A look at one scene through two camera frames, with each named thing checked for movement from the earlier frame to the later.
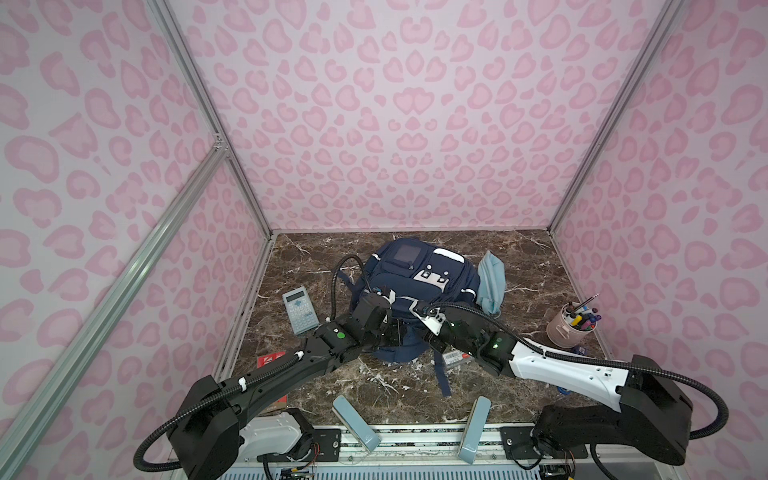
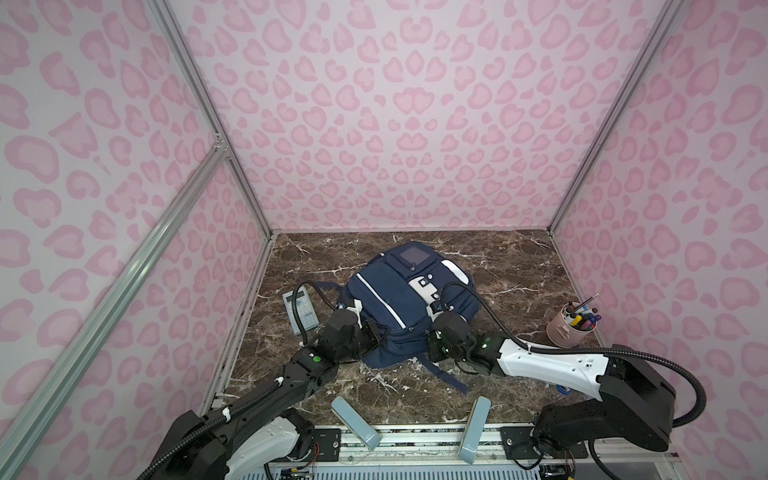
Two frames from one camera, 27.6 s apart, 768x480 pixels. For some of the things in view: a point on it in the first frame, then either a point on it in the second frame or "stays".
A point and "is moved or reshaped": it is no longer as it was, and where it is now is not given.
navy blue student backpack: (411, 269) is moved or reshaped
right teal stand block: (475, 429) stays
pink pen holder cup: (572, 323) stays
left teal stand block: (359, 426) stays
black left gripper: (400, 329) to (374, 337)
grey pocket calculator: (300, 310) stays
